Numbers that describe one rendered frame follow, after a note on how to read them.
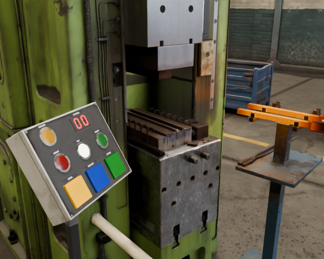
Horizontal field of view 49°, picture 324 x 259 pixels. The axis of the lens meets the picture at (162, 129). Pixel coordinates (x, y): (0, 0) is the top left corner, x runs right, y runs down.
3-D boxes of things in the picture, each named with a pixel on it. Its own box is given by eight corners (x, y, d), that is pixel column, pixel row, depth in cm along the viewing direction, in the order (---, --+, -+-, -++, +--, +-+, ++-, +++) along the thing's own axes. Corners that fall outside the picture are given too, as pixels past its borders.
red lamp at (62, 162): (72, 169, 103) (71, 155, 101) (57, 173, 100) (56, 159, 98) (68, 165, 105) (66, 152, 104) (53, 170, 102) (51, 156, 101)
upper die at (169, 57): (193, 66, 154) (194, 43, 151) (157, 71, 142) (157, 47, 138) (136, 56, 184) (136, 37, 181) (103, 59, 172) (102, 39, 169)
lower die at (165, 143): (191, 142, 165) (192, 125, 162) (158, 152, 153) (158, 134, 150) (138, 121, 196) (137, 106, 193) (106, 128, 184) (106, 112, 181)
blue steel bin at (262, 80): (270, 106, 564) (275, 61, 541) (253, 119, 502) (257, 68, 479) (203, 96, 627) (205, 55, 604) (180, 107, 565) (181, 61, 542)
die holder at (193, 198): (217, 219, 184) (221, 139, 170) (160, 249, 161) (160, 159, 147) (150, 180, 225) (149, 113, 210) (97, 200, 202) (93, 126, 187)
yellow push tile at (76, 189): (93, 196, 106) (81, 174, 105) (77, 209, 99) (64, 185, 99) (88, 197, 107) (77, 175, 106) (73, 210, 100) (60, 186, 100)
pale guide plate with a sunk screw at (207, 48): (212, 74, 181) (214, 40, 175) (200, 76, 175) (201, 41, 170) (209, 74, 182) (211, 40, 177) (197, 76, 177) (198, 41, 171)
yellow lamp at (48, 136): (58, 143, 102) (57, 129, 101) (42, 147, 99) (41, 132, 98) (54, 140, 104) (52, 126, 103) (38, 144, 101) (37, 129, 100)
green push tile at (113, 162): (127, 169, 123) (117, 150, 122) (115, 178, 117) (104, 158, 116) (123, 171, 124) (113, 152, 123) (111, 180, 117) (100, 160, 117)
